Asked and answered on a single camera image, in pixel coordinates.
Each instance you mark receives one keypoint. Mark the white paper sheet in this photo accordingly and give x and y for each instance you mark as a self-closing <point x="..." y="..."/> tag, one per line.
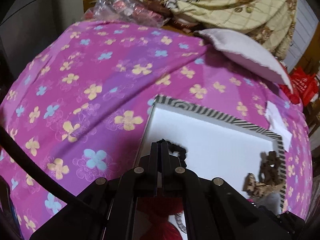
<point x="277" y="122"/>

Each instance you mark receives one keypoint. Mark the white pillow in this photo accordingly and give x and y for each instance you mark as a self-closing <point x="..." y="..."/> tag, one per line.
<point x="245" y="50"/>

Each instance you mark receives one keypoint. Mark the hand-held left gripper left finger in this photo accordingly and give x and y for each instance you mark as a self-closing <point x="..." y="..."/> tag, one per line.
<point x="153" y="160"/>

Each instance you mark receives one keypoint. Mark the red scrunchie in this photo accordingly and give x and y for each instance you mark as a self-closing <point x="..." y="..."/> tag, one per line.
<point x="160" y="220"/>

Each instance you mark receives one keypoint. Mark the clear plastic bag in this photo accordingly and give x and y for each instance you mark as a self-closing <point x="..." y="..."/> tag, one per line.
<point x="125" y="7"/>

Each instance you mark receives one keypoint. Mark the pink floral bedsheet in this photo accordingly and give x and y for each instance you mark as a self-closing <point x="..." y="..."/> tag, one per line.
<point x="95" y="85"/>

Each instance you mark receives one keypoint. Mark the grey cabinet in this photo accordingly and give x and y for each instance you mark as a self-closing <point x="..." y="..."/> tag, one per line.
<point x="37" y="7"/>

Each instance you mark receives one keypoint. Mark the black scrunchie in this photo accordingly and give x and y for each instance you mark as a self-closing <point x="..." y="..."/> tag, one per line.
<point x="178" y="153"/>

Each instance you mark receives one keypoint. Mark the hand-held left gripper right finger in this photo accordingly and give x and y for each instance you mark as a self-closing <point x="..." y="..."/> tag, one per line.
<point x="165" y="160"/>

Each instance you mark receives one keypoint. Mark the brown scrunchie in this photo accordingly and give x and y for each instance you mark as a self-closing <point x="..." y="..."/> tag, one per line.
<point x="271" y="166"/>

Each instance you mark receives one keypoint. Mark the cream floral quilt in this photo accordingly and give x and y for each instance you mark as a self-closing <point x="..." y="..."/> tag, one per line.
<point x="237" y="7"/>

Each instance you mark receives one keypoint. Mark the red plastic bag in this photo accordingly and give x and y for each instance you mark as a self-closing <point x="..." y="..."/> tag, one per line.
<point x="301" y="85"/>

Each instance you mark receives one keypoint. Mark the striped box with white inside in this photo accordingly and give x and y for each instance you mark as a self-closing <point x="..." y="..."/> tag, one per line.
<point x="212" y="140"/>

